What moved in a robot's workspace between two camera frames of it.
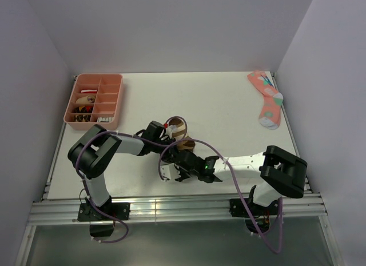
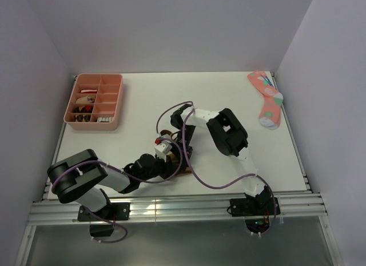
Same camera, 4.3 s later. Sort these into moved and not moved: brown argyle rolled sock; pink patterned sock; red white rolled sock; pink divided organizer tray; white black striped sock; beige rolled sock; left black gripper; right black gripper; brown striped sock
Moved: left black gripper; right black gripper; brown striped sock
Not moved: pink patterned sock; beige rolled sock; red white rolled sock; white black striped sock; pink divided organizer tray; brown argyle rolled sock
